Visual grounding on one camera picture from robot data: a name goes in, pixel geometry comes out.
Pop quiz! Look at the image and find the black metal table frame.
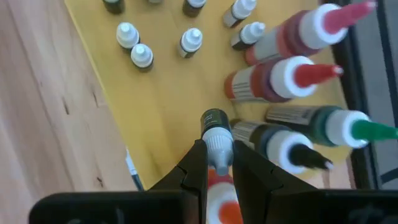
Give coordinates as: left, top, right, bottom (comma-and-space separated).
320, 0, 398, 190

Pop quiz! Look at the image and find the small black dropper bottle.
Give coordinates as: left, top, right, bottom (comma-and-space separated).
130, 42, 154, 73

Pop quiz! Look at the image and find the large orange cap bottle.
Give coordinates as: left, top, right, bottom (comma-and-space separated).
206, 167, 245, 224

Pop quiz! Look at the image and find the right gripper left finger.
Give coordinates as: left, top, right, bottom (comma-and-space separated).
29, 139, 209, 224

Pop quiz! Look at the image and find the small dark dropper bottle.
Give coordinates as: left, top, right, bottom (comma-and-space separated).
182, 0, 208, 18
116, 21, 141, 50
229, 21, 267, 52

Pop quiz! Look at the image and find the large black cap bottle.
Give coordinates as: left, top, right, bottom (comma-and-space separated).
229, 119, 334, 175

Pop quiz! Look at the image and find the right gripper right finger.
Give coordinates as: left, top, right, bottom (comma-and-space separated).
232, 139, 398, 224

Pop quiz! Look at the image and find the small green dropper bottle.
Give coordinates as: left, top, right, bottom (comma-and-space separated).
102, 0, 126, 15

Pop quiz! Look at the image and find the small brown dropper bottle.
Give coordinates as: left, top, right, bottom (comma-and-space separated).
177, 27, 204, 59

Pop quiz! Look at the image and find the yellow plastic tray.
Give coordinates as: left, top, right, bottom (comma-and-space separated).
63, 0, 354, 190

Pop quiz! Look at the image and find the large pink cap bottle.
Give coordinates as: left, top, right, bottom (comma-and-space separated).
244, 0, 378, 67

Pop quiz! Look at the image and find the large red cap bottle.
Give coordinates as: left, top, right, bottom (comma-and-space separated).
223, 55, 345, 104

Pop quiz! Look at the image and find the large green cap bottle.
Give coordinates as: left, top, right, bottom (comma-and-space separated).
265, 105, 398, 149

